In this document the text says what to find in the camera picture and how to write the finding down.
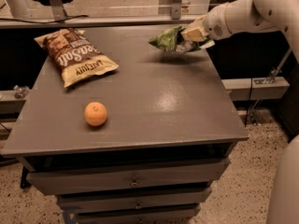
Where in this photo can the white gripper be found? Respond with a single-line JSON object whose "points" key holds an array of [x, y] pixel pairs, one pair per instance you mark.
{"points": [[214, 24]]}

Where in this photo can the green jalapeno chip bag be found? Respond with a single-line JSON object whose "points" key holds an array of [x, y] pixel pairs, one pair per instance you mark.
{"points": [[170, 40]]}

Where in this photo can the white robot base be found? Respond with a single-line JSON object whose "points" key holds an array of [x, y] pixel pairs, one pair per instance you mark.
{"points": [[284, 199]]}

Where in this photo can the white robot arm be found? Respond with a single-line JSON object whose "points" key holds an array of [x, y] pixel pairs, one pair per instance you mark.
{"points": [[250, 16]]}

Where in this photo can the brown sea salt chip bag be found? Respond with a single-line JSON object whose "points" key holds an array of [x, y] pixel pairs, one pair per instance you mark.
{"points": [[77, 58]]}

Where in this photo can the grey metal ledge right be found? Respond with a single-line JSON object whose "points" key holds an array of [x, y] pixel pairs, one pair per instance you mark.
{"points": [[244, 89]]}

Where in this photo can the grey drawer cabinet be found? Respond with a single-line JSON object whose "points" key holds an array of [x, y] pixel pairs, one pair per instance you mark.
{"points": [[161, 107]]}

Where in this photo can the orange fruit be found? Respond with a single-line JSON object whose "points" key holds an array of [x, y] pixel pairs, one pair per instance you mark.
{"points": [[95, 114]]}

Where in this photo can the grey top drawer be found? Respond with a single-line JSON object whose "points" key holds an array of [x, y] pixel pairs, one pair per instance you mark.
{"points": [[128, 177]]}

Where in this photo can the grey drawer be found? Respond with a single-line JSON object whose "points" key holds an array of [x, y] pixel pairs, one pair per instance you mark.
{"points": [[140, 216], [128, 177], [134, 199]]}

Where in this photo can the grey bottom drawer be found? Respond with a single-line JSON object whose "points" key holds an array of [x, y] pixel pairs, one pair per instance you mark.
{"points": [[140, 216]]}

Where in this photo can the small crumpled clear wrapper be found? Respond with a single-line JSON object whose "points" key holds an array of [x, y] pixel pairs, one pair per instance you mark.
{"points": [[20, 92]]}

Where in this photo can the white pipe top left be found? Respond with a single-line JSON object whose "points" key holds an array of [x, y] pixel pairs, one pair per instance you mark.
{"points": [[19, 9]]}

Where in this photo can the grey middle drawer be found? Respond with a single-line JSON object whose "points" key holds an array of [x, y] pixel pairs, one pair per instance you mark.
{"points": [[134, 199]]}

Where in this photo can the grey vertical bracket right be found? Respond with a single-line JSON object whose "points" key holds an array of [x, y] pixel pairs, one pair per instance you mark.
{"points": [[176, 9]]}

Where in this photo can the grey vertical bracket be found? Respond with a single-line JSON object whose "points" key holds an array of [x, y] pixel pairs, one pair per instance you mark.
{"points": [[176, 9], [57, 8]]}

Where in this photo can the grey vertical bracket left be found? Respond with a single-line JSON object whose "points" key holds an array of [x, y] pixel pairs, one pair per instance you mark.
{"points": [[57, 8]]}

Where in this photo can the grey metal rail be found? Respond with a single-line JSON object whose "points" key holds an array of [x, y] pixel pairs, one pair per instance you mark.
{"points": [[81, 21]]}

